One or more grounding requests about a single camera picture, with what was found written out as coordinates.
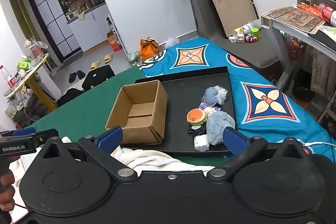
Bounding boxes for orange cardboard box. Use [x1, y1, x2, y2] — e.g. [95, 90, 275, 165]
[106, 31, 122, 52]

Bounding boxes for black stool white dots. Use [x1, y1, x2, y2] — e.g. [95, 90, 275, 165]
[82, 65, 115, 90]

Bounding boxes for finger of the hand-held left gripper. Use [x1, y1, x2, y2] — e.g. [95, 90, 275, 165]
[0, 127, 36, 137]
[35, 129, 59, 146]

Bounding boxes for black framed glass door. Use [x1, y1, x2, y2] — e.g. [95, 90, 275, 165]
[26, 0, 83, 63]

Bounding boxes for white jar yellow label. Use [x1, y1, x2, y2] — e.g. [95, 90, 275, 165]
[234, 21, 255, 35]

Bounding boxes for fluffy blue plush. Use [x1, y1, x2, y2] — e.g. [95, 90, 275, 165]
[205, 111, 236, 146]

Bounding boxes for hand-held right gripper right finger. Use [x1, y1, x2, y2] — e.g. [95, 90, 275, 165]
[207, 126, 306, 182]

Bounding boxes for large brown board black frame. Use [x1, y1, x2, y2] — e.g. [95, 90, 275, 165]
[200, 0, 259, 38]

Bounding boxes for clear glass jar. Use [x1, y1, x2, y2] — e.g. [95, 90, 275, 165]
[25, 39, 44, 60]

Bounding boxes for pink white packet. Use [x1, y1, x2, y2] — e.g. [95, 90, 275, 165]
[203, 106, 219, 117]

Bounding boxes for black tray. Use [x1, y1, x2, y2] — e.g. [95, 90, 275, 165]
[119, 66, 238, 157]

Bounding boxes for patterned brown board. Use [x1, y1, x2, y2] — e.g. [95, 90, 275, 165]
[261, 7, 326, 30]

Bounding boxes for blue knitted toy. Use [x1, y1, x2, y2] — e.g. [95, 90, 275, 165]
[202, 87, 221, 106]

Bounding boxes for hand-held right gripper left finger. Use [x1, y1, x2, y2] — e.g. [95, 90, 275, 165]
[39, 126, 138, 181]

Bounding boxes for red paper rolls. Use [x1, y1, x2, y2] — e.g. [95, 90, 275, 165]
[297, 3, 336, 28]

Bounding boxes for orange gift bag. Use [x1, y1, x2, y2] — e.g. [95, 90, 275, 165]
[140, 38, 159, 60]

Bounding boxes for black lace trimmed pad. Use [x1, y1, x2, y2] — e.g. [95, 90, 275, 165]
[188, 125, 206, 136]

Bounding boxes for yellow legged table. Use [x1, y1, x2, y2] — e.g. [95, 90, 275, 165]
[4, 53, 57, 111]

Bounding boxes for white cloth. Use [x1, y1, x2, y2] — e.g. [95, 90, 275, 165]
[10, 136, 216, 188]

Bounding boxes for grey desk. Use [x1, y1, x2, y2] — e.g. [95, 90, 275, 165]
[261, 6, 336, 122]

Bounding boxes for white plastic bag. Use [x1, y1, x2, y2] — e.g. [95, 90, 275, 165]
[164, 37, 179, 49]

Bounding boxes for person's left hand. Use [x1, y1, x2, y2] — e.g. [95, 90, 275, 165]
[0, 156, 20, 211]

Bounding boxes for white narrow rack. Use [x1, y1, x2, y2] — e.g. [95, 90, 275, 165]
[106, 14, 126, 55]

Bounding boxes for black clothes pile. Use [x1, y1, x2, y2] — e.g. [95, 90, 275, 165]
[57, 88, 84, 107]

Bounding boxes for burger plush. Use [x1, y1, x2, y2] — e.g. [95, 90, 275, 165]
[186, 108, 207, 125]

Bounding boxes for brown cardboard box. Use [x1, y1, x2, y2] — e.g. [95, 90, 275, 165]
[105, 80, 168, 145]

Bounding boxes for white cable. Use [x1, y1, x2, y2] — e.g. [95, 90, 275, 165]
[302, 141, 336, 147]

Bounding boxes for grey bench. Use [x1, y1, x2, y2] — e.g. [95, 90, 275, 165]
[223, 27, 281, 69]

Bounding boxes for white kitchen cabinet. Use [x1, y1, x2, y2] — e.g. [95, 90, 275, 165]
[68, 4, 111, 52]

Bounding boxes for clear plastic bag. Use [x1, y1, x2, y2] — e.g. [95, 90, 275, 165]
[126, 51, 142, 65]

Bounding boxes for bottle red label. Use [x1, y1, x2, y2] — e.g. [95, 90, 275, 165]
[0, 65, 16, 88]

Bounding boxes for blue patterned blanket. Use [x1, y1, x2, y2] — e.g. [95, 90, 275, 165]
[138, 37, 336, 159]

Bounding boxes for purple tissue packet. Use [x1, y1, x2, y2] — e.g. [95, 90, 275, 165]
[198, 101, 221, 113]

